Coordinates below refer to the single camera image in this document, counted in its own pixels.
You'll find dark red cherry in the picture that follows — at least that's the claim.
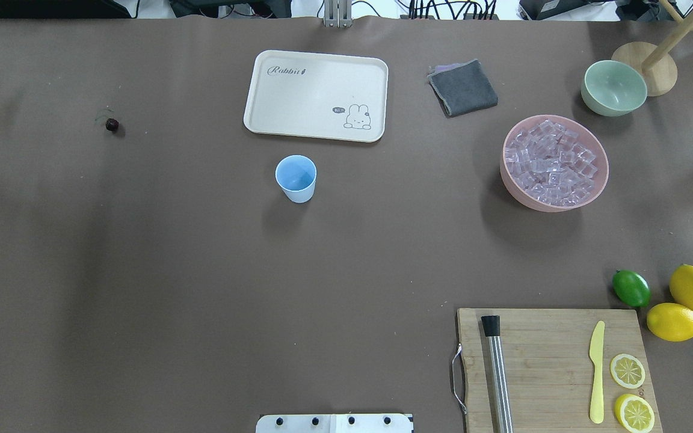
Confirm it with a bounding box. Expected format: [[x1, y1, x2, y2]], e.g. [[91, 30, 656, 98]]
[[94, 107, 119, 134]]

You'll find light blue plastic cup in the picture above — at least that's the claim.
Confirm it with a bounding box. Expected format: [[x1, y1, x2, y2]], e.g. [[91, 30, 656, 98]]
[[275, 155, 318, 204]]

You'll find pink bowl of ice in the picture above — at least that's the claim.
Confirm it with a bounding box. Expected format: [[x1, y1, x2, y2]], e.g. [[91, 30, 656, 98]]
[[500, 115, 609, 213]]

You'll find steel muddler black tip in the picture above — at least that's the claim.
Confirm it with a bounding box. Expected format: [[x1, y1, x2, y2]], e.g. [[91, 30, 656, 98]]
[[481, 315, 514, 432]]

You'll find folded grey cloth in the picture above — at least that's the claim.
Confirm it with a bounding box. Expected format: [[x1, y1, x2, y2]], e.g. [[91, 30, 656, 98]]
[[427, 58, 499, 117]]

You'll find yellow plastic knife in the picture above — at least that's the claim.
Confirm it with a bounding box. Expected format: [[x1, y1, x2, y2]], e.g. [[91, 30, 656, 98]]
[[588, 321, 605, 425]]

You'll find whole yellow lemon lower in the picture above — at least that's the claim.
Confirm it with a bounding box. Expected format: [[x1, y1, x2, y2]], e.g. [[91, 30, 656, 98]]
[[646, 302, 693, 342]]

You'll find cream rabbit serving tray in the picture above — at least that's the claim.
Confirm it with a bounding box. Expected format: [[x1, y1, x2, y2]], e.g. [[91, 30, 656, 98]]
[[243, 50, 389, 143]]

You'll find lemon slice lower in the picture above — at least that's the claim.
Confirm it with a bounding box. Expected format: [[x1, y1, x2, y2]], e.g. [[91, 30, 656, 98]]
[[614, 393, 656, 432]]

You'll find mint green bowl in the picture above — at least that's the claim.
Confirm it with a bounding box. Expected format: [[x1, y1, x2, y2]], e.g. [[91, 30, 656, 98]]
[[581, 60, 647, 116]]

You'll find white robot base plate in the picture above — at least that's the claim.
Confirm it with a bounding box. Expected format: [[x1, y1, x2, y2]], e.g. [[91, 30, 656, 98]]
[[255, 413, 414, 432]]

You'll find wooden cutting board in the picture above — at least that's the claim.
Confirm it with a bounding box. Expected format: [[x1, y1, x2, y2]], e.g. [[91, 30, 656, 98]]
[[457, 308, 648, 432]]

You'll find lemon slice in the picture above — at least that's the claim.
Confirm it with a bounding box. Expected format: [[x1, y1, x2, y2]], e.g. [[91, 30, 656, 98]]
[[609, 353, 646, 390], [614, 393, 656, 432]]

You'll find lemon slice upper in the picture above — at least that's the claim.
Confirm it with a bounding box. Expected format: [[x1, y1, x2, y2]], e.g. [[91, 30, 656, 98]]
[[609, 353, 646, 390]]

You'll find green lime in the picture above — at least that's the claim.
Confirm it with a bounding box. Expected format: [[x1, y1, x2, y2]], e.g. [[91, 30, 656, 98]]
[[612, 269, 651, 308]]

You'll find wooden cup rack stand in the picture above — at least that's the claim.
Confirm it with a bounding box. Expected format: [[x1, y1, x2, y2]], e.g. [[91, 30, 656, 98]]
[[611, 1, 693, 97]]

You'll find aluminium frame post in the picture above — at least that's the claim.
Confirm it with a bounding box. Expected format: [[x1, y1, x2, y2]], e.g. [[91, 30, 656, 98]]
[[322, 0, 353, 28]]

